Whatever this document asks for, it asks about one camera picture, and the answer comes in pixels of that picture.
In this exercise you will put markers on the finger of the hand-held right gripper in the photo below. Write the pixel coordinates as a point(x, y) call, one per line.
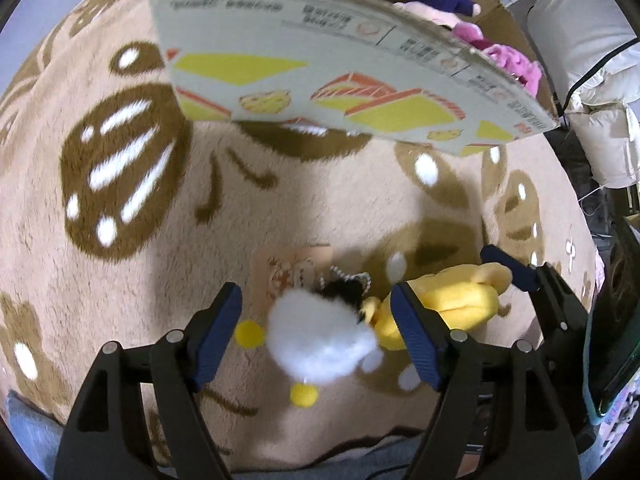
point(505, 262)

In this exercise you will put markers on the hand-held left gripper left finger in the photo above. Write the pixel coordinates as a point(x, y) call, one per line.
point(220, 330)

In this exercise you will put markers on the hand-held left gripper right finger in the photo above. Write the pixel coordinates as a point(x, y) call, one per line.
point(415, 335)

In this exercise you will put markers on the yellow plush toy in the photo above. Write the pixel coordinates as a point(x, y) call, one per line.
point(460, 300)

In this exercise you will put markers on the white fluffy toy yellow pompoms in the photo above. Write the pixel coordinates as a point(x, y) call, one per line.
point(315, 335)

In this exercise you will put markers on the printed cardboard box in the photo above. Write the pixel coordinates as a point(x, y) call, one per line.
point(300, 35)

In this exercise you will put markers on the pink printed card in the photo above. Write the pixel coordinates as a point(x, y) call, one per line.
point(285, 275)

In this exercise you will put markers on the beige brown round rug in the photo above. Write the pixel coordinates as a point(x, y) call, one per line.
point(300, 200)

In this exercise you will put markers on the grey cloth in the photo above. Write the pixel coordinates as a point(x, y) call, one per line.
point(30, 435)

